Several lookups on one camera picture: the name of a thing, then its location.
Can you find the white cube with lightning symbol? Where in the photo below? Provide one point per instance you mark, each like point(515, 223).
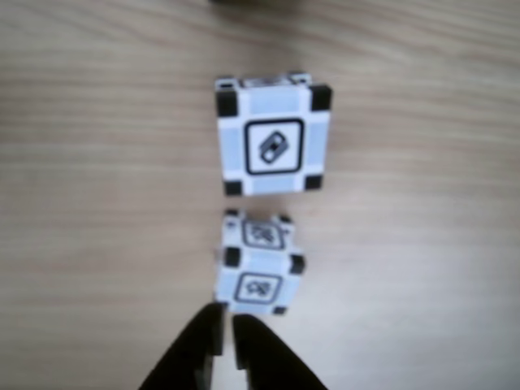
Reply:
point(272, 101)

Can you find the white cube with lamp symbol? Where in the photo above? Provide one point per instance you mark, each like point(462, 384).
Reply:
point(260, 266)

